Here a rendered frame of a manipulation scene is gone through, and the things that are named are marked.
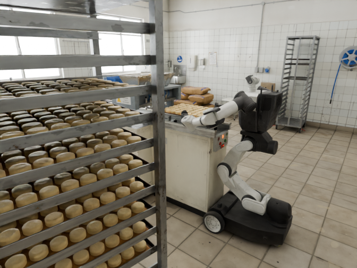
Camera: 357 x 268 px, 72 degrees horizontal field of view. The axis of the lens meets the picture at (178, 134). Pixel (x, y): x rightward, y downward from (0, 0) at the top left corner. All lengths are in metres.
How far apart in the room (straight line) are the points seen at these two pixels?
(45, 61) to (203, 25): 6.45
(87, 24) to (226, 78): 6.03
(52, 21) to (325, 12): 5.62
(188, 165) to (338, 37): 4.39
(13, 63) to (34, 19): 0.11
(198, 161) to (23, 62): 1.81
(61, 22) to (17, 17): 0.09
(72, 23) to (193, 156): 1.76
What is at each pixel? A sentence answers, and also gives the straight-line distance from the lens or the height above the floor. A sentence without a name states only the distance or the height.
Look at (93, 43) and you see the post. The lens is 1.17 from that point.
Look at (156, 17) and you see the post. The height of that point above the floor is 1.62.
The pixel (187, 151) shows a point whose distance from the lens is 2.28.
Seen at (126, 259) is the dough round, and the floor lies 0.77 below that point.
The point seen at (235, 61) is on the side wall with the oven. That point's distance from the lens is 6.50.
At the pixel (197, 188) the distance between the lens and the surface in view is 2.37.
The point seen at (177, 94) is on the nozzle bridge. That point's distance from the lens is 2.81.
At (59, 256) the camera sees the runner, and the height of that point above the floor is 0.96.
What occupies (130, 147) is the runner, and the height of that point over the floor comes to 1.24.
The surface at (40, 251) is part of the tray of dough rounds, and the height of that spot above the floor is 0.97.
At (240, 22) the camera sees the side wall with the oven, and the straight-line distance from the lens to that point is 6.52.
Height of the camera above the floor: 1.52
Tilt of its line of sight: 18 degrees down
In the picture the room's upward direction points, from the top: straight up
